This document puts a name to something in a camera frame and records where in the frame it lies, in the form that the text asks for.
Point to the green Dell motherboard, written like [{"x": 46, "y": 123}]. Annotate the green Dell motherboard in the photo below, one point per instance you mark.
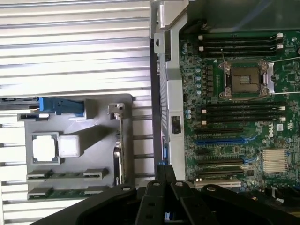
[{"x": 257, "y": 136}]

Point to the black RAM slot white latches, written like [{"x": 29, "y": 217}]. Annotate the black RAM slot white latches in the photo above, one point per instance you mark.
[
  {"x": 239, "y": 48},
  {"x": 243, "y": 109},
  {"x": 243, "y": 120},
  {"x": 239, "y": 37}
]

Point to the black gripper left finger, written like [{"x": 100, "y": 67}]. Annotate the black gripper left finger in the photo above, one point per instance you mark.
[{"x": 150, "y": 201}]

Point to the grey metal PC case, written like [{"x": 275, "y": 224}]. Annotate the grey metal PC case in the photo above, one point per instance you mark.
[{"x": 174, "y": 93}]

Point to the blue expansion slot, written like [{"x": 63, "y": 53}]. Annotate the blue expansion slot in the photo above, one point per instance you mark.
[{"x": 221, "y": 141}]

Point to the black expansion slot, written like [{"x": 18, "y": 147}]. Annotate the black expansion slot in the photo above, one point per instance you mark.
[
  {"x": 219, "y": 130},
  {"x": 221, "y": 173},
  {"x": 220, "y": 161}
]

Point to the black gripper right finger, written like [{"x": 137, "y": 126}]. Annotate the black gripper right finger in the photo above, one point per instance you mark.
[{"x": 194, "y": 206}]

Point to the silver finned chipset heatsink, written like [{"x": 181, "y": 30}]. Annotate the silver finned chipset heatsink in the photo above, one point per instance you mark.
[{"x": 274, "y": 159}]

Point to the blue plastic clip part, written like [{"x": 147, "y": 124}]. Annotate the blue plastic clip part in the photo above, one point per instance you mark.
[{"x": 58, "y": 106}]

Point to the green RAM stick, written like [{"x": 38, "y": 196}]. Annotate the green RAM stick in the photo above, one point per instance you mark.
[
  {"x": 68, "y": 175},
  {"x": 65, "y": 193}
]

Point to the metal CPU socket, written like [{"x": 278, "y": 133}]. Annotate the metal CPU socket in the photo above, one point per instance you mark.
[{"x": 245, "y": 79}]

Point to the grey plastic parts rack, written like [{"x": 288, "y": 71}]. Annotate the grey plastic parts rack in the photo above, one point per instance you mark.
[{"x": 93, "y": 140}]

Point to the white expansion slot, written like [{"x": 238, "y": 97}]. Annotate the white expansion slot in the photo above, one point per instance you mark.
[{"x": 218, "y": 184}]

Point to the graphics card with metal bracket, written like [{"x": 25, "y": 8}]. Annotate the graphics card with metal bracket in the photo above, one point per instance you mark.
[{"x": 122, "y": 140}]

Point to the silver CPU chip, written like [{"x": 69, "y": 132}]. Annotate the silver CPU chip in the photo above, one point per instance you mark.
[{"x": 44, "y": 148}]

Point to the black case lock switch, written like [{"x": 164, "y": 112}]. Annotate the black case lock switch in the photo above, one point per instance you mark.
[{"x": 176, "y": 124}]

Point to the white square socket cover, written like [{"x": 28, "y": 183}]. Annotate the white square socket cover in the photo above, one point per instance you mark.
[{"x": 68, "y": 145}]

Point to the thin metal locking lever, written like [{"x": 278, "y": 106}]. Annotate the thin metal locking lever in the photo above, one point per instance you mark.
[
  {"x": 223, "y": 56},
  {"x": 284, "y": 60}
]

